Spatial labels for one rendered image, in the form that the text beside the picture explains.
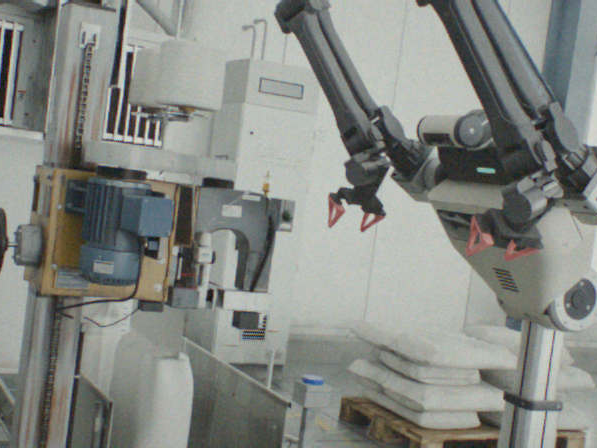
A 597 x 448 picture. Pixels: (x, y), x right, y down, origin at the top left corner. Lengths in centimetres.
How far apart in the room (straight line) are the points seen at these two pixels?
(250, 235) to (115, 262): 48
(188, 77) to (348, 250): 521
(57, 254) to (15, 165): 275
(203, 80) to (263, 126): 405
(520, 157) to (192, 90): 87
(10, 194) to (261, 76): 202
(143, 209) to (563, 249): 93
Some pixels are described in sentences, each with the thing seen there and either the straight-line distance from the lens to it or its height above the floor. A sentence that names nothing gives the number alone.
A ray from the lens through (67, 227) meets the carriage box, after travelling 240.
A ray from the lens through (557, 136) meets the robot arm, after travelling 178.
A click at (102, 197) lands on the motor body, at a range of 223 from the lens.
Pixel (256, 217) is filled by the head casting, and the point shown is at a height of 127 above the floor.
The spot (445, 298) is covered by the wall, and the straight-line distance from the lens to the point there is 795.
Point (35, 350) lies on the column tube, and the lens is 249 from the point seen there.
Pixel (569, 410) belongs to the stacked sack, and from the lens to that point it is 578.
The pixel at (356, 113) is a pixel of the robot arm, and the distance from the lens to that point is 223.
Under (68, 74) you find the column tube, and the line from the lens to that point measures 244.
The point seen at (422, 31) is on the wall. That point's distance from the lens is 769.
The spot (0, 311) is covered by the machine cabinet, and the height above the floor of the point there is 50.
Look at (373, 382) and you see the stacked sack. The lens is 543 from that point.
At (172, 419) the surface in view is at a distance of 283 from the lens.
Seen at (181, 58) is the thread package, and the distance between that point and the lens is 228.
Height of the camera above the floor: 138
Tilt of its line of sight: 3 degrees down
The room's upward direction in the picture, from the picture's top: 7 degrees clockwise
